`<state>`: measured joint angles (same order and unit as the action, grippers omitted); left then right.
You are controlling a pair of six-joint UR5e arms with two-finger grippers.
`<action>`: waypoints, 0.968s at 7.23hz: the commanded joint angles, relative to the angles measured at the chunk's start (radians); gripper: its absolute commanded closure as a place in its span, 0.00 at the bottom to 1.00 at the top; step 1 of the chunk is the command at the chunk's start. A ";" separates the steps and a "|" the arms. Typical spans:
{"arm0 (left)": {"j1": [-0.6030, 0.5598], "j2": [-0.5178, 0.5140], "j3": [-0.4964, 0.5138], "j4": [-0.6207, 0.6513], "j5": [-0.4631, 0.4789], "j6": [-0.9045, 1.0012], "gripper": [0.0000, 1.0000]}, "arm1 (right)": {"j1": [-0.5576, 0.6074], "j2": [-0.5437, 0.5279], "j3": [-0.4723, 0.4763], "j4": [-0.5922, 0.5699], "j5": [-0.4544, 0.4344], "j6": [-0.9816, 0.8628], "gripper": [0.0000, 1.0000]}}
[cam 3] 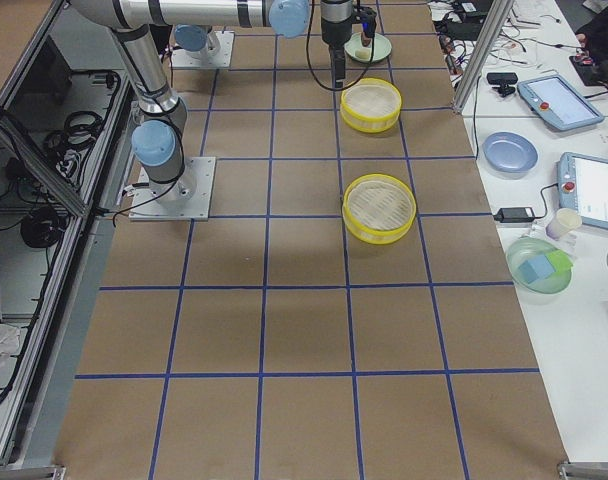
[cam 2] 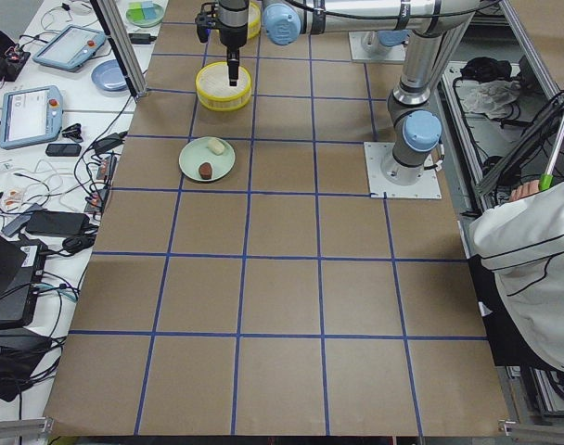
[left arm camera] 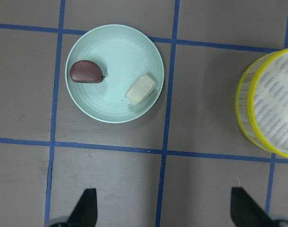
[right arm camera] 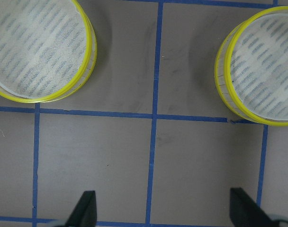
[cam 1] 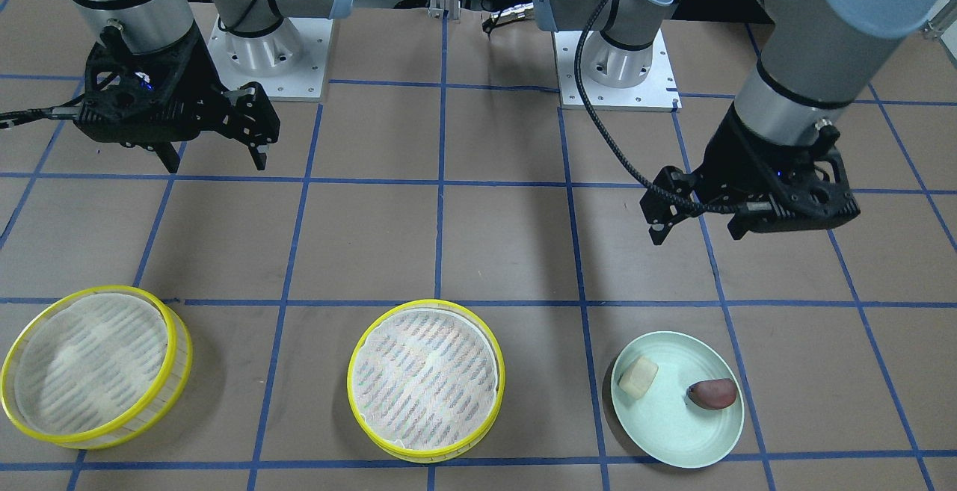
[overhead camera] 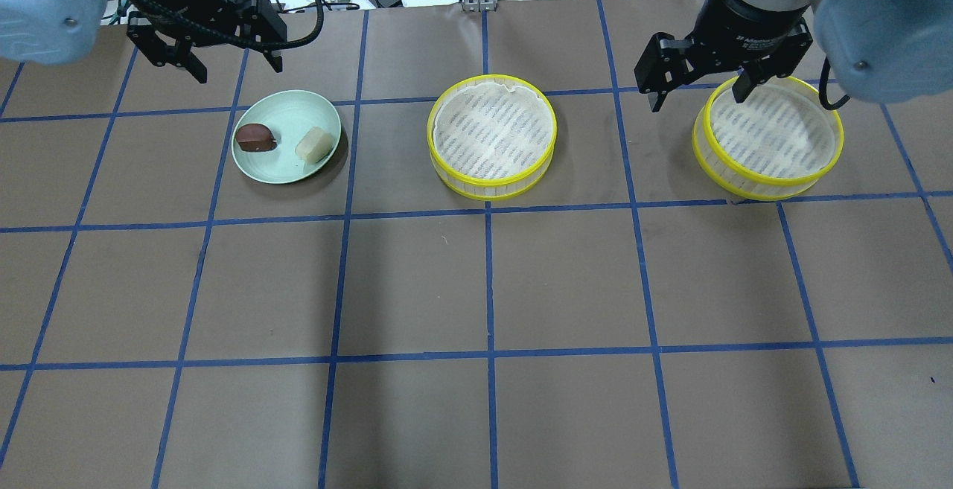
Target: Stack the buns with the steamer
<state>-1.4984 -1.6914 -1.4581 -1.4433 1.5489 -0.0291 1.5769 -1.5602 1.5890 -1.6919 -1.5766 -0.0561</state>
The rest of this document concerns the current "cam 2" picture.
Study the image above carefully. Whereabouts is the black power brick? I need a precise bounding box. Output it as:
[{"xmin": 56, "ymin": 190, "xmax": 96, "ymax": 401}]
[{"xmin": 25, "ymin": 210, "xmax": 89, "ymax": 236}]

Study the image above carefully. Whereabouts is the metal pole green grip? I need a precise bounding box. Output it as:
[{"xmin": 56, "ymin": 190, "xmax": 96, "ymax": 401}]
[{"xmin": 538, "ymin": 111, "xmax": 564, "ymax": 192}]

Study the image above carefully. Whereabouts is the black laptop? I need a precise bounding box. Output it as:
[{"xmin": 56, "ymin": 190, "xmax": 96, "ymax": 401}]
[{"xmin": 0, "ymin": 236, "xmax": 46, "ymax": 329}]

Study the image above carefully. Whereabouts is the yellow steamer basket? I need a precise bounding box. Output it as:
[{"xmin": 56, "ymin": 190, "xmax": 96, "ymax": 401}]
[
  {"xmin": 248, "ymin": 1, "xmax": 262, "ymax": 40},
  {"xmin": 195, "ymin": 62, "xmax": 252, "ymax": 112}
]

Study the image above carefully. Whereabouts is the light green plate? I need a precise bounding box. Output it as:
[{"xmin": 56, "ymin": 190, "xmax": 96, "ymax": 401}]
[{"xmin": 178, "ymin": 136, "xmax": 236, "ymax": 182}]

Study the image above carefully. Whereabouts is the white steamed bun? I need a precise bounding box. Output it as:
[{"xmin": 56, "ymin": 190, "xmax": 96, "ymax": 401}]
[{"xmin": 207, "ymin": 138, "xmax": 226, "ymax": 156}]

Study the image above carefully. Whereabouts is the black power adapter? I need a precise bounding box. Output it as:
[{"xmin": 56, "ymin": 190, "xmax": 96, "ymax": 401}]
[{"xmin": 128, "ymin": 32, "xmax": 157, "ymax": 45}]

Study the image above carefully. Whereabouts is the aluminium frame post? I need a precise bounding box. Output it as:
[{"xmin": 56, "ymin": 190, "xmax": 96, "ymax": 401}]
[{"xmin": 91, "ymin": 0, "xmax": 147, "ymax": 101}]

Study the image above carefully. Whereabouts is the person in white jacket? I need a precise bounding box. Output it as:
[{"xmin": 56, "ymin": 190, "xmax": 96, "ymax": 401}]
[{"xmin": 469, "ymin": 182, "xmax": 564, "ymax": 373}]

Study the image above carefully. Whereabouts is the teach pendant near frame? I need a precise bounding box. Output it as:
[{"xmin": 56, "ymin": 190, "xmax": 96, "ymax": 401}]
[{"xmin": 32, "ymin": 25, "xmax": 107, "ymax": 72}]

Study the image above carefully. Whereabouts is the teach pendant outer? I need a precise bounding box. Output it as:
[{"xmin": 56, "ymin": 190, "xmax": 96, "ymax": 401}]
[{"xmin": 0, "ymin": 85, "xmax": 63, "ymax": 150}]

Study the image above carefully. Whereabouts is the green bowl with sponges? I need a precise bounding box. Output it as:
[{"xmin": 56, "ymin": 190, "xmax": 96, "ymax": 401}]
[{"xmin": 125, "ymin": 1, "xmax": 165, "ymax": 28}]

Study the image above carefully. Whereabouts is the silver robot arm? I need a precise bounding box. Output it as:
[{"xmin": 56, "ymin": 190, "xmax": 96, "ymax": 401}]
[{"xmin": 262, "ymin": 0, "xmax": 480, "ymax": 185}]

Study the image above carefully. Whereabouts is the blue plate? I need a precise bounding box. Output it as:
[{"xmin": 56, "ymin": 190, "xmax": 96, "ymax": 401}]
[{"xmin": 91, "ymin": 59, "xmax": 127, "ymax": 92}]

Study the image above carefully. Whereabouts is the person's hand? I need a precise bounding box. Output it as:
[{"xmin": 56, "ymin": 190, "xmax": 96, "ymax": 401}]
[{"xmin": 508, "ymin": 180, "xmax": 540, "ymax": 203}]

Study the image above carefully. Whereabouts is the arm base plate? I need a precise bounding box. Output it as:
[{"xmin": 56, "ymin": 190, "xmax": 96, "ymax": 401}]
[
  {"xmin": 364, "ymin": 142, "xmax": 442, "ymax": 200},
  {"xmin": 349, "ymin": 30, "xmax": 410, "ymax": 64}
]

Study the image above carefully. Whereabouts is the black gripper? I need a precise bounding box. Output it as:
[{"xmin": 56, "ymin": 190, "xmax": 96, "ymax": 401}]
[{"xmin": 195, "ymin": 0, "xmax": 249, "ymax": 87}]

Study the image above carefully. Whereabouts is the brown steamed bun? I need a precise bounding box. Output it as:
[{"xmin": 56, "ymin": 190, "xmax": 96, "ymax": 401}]
[{"xmin": 199, "ymin": 162, "xmax": 213, "ymax": 180}]

